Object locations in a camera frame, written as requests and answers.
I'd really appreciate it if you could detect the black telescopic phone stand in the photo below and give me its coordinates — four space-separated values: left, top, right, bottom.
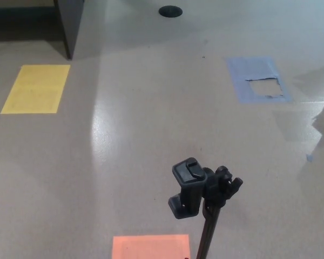
167 158 244 259

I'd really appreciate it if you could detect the black round floor disc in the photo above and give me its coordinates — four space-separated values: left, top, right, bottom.
158 5 183 17

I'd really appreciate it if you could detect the torn blue paper sheet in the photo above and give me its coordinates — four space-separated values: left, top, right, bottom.
226 56 294 104

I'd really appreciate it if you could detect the orange paper sheet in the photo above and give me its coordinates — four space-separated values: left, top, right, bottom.
112 234 191 259

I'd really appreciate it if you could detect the yellow paper sheet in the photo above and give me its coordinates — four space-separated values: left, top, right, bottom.
0 64 71 114

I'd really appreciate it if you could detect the dark desk side panel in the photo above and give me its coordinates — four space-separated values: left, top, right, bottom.
0 0 84 59

